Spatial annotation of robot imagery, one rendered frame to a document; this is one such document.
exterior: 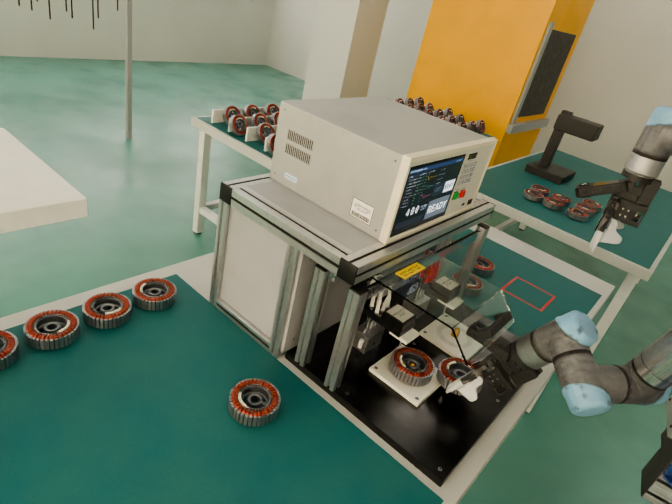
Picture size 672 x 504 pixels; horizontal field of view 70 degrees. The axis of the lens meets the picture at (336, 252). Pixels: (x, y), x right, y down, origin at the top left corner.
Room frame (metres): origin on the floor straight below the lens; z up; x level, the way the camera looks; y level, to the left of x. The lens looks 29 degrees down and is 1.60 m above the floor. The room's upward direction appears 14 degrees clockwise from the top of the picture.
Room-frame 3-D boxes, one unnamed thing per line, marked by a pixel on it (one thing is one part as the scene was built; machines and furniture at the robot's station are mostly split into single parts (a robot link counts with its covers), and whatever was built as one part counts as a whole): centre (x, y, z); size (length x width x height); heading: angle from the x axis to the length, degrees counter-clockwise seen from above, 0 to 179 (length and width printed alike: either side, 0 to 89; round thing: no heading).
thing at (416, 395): (0.95, -0.26, 0.78); 0.15 x 0.15 x 0.01; 56
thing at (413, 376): (0.95, -0.26, 0.80); 0.11 x 0.11 x 0.04
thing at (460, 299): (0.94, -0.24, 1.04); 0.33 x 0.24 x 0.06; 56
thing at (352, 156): (1.24, -0.07, 1.22); 0.44 x 0.39 x 0.20; 146
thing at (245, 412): (0.75, 0.10, 0.77); 0.11 x 0.11 x 0.04
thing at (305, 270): (1.20, -0.11, 0.92); 0.66 x 0.01 x 0.30; 146
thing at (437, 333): (1.15, -0.39, 0.78); 0.15 x 0.15 x 0.01; 56
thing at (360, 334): (1.03, -0.14, 0.80); 0.08 x 0.05 x 0.06; 146
